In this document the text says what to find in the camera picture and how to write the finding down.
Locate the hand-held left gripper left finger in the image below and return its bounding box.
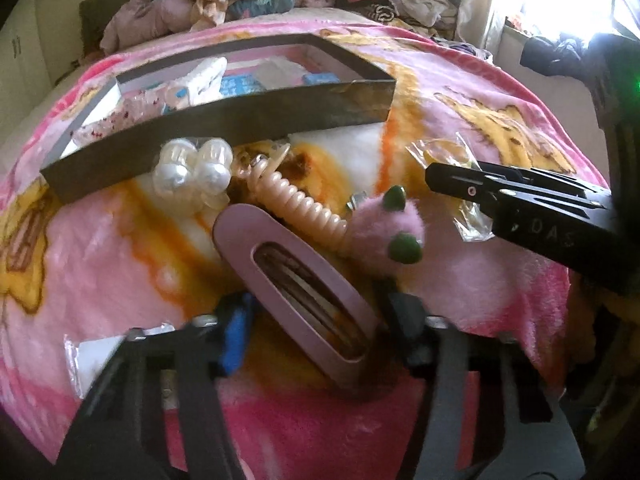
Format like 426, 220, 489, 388
57, 292, 261, 480

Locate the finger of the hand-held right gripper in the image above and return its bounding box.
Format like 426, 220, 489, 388
425, 161, 608, 202
462, 187, 613, 218

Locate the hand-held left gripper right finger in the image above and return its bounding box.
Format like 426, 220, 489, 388
385, 292, 586, 480

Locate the clear bag with yellow rings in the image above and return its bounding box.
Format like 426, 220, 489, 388
406, 132, 496, 241

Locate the pink oval snap hair clip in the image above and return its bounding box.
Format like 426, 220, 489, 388
212, 204, 378, 391

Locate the shallow grey cardboard box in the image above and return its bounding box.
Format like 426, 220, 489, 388
40, 32, 396, 206

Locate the pink plush green-dotted hair clip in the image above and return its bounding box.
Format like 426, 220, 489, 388
345, 185, 428, 276

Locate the purple and white laundry pile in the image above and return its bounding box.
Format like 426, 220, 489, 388
430, 35, 496, 61

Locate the pink printed blanket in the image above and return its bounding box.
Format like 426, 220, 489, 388
0, 22, 608, 466

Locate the earrings card in plastic sleeve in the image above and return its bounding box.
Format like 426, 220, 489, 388
65, 322, 168, 386

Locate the dark clothes pile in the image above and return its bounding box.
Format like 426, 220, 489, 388
520, 32, 601, 83

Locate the pearl white hair clip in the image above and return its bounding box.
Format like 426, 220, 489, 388
152, 137, 235, 211

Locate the cream curtain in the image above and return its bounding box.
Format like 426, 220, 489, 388
457, 0, 516, 56

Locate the teal printed card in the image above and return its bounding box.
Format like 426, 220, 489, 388
220, 76, 266, 97

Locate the lavender plush blanket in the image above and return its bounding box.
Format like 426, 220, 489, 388
100, 0, 196, 53

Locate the cream wardrobe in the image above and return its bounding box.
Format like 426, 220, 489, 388
0, 0, 56, 106

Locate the pink spiral hair tie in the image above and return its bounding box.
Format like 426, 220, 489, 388
245, 152, 351, 251

